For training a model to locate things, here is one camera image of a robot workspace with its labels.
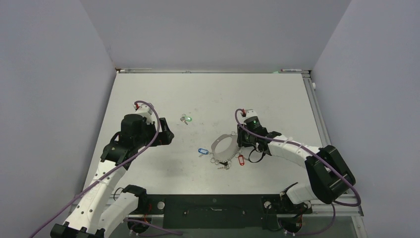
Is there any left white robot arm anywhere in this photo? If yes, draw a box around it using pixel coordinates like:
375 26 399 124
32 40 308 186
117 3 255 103
50 112 174 238

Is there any aluminium frame rail right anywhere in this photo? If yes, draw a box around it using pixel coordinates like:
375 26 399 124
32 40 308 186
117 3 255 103
302 73 331 146

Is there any aluminium frame rail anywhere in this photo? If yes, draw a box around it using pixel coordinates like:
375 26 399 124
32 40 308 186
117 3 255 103
115 68 311 74
302 73 331 146

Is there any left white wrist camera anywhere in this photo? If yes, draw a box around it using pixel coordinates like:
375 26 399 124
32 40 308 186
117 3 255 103
133 102 153 120

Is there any aluminium frame rail back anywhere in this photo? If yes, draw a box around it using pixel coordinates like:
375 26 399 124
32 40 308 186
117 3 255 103
115 68 311 74

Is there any purple cable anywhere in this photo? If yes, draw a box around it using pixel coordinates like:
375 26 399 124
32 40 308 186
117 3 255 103
234 109 362 208
29 100 161 238

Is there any key with green tag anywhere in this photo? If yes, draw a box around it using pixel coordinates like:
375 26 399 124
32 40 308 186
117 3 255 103
180 114 192 125

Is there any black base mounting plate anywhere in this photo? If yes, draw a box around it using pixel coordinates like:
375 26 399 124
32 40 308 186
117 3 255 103
129 194 313 230

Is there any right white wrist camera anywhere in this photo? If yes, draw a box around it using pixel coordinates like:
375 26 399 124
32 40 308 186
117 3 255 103
241 109 258 123

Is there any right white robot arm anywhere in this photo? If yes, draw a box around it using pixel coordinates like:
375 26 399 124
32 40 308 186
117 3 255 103
235 109 356 212

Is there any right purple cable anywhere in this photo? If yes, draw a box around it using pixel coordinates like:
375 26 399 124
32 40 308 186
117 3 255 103
234 109 362 208

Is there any key with blue tag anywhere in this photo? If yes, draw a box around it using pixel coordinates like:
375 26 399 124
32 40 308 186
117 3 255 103
198 148 210 158

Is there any key with black tag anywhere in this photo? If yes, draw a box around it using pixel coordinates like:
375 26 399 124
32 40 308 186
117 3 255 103
217 161 231 170

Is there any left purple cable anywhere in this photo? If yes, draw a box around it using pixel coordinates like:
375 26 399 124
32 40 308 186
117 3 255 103
29 100 161 238

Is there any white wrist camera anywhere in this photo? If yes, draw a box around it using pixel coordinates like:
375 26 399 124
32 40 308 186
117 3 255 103
133 102 153 120
241 109 258 123

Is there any key with red tag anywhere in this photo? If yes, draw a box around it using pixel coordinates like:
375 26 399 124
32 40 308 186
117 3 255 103
238 154 249 166

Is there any silver metal key organizer ring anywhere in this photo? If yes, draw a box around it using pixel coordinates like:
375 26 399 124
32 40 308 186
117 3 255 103
210 131 240 165

